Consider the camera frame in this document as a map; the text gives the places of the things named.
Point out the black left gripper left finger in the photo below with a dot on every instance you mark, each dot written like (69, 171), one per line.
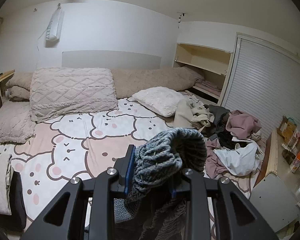
(84, 209)

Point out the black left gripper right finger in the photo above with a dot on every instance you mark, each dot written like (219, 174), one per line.
(235, 217)

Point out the blue denim pants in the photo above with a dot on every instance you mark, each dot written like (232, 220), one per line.
(149, 211)

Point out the folded black cloth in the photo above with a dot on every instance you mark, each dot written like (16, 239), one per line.
(17, 219)

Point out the white garment in pile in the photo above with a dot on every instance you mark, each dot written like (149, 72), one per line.
(241, 161)

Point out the black garment in pile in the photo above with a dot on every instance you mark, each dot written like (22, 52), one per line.
(218, 128)

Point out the bear print bed sheet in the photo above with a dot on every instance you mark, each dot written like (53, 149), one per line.
(79, 145)

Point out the beige garment in pile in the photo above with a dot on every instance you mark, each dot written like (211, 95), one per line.
(192, 115)

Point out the mauve pink garment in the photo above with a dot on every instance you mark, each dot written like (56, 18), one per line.
(242, 125)

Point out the folded beige cloth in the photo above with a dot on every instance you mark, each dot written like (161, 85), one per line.
(6, 173)

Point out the small white fluffy pillow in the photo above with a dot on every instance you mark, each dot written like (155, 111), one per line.
(161, 100)

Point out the orange can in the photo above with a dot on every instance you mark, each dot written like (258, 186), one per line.
(295, 163)

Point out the beige quilted pillow left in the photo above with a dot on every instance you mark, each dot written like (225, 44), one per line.
(16, 125)

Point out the long tan bolster blanket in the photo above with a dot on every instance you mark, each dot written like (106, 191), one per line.
(129, 81)

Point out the large beige quilted pillow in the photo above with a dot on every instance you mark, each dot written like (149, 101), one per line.
(62, 91)

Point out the white slatted closet door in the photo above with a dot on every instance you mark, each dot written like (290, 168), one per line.
(264, 81)

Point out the tan stacked pillows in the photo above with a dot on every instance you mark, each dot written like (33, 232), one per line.
(18, 87)

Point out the wooden headboard shelf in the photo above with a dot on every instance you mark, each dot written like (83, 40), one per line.
(4, 77)

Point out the white hanging plastic bag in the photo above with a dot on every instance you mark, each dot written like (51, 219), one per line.
(54, 28)

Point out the cream wall shelf unit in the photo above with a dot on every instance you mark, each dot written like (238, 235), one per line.
(213, 67)

